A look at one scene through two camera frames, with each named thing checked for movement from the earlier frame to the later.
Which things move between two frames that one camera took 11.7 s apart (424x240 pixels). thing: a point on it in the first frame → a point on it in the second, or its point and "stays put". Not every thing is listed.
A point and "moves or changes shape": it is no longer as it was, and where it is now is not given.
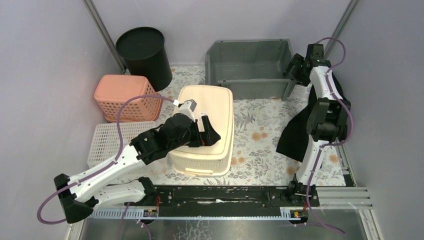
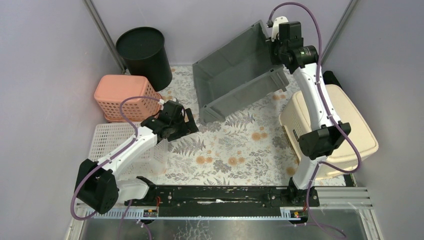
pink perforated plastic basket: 110,90 stays put
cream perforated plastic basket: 216,103 → 295,120
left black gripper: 201,131 → 187,122
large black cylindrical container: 142,50 stays put
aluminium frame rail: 332,199 stays put
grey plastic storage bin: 252,68 moves or changes shape
